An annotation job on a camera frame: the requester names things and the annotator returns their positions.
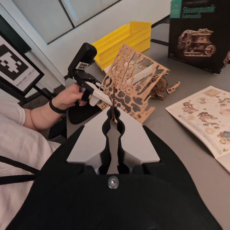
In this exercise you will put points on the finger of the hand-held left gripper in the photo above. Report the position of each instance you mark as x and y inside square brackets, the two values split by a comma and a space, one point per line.
[93, 101]
[98, 92]

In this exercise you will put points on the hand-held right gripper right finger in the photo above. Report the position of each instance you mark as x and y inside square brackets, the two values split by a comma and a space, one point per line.
[138, 143]

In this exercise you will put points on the instruction booklet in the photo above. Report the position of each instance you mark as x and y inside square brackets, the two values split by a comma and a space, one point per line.
[197, 125]

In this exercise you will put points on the framed black white marker sign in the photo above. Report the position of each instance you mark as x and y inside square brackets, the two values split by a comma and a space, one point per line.
[10, 61]

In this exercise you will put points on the person's left hand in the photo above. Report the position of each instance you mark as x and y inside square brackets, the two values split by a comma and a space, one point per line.
[68, 97]

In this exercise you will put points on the partly assembled wooden model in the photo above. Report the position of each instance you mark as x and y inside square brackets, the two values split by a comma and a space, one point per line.
[160, 86]

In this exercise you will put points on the person's left forearm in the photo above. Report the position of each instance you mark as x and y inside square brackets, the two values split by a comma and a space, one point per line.
[43, 116]

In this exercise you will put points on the black model kit box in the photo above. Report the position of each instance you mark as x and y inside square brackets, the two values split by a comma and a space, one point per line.
[195, 23]

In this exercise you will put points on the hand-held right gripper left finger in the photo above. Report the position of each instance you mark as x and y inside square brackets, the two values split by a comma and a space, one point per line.
[86, 143]

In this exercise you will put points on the laser-cut wooden part sheet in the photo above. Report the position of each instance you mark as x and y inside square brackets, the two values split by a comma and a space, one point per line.
[140, 117]

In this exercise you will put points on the black wristband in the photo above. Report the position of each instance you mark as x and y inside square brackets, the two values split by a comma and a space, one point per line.
[53, 108]

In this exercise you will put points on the hook-shaped wooden part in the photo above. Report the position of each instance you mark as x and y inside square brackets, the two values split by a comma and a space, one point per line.
[170, 89]

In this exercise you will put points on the yellow plastic bin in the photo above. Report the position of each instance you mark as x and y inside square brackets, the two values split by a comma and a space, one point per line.
[125, 37]

